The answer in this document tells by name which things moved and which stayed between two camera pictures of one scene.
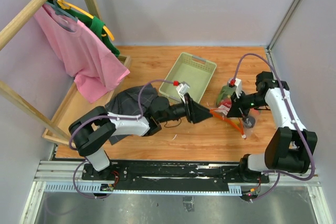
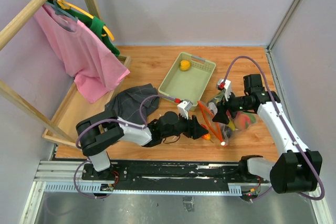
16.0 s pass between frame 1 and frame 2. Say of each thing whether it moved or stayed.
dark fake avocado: moved
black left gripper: moved
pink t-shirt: stayed
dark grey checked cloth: stayed
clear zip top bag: moved
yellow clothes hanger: stayed
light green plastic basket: stayed
